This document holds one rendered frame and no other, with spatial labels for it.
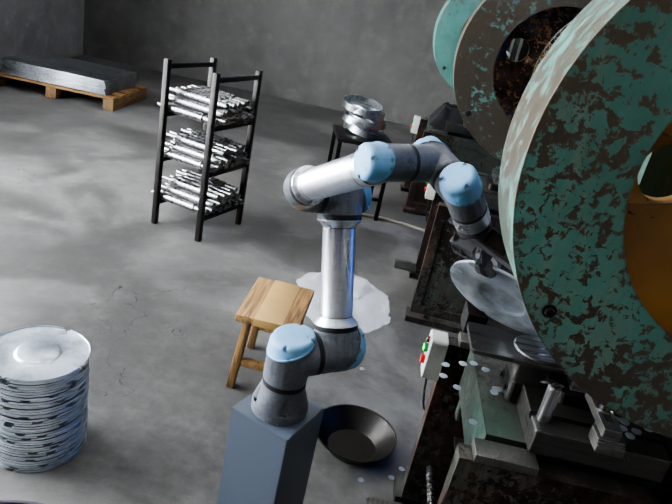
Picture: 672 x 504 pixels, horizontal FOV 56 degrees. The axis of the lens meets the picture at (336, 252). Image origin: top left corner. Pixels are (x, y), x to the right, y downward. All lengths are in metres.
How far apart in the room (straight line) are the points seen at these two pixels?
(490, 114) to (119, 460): 1.92
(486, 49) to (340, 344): 1.52
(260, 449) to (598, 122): 1.16
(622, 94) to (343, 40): 7.17
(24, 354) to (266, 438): 0.80
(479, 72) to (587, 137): 1.79
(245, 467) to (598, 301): 1.07
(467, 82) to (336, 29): 5.40
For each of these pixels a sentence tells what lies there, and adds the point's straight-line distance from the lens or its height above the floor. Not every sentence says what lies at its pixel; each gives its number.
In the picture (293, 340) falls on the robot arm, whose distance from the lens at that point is 1.58.
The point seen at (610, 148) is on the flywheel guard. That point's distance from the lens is 0.97.
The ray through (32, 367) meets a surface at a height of 0.33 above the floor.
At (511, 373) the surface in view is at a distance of 1.63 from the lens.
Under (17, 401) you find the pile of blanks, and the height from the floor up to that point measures 0.26.
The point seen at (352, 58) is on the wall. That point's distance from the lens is 8.05.
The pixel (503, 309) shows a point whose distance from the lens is 1.65.
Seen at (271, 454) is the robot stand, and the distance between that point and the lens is 1.69.
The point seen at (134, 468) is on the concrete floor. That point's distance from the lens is 2.18.
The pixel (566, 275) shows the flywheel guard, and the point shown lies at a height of 1.16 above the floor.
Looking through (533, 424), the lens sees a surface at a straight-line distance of 1.51.
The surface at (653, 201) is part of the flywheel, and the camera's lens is 1.10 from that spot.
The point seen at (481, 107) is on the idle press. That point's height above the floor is 1.14.
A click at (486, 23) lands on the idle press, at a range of 2.72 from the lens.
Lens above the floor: 1.51
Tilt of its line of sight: 23 degrees down
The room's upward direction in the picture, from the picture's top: 12 degrees clockwise
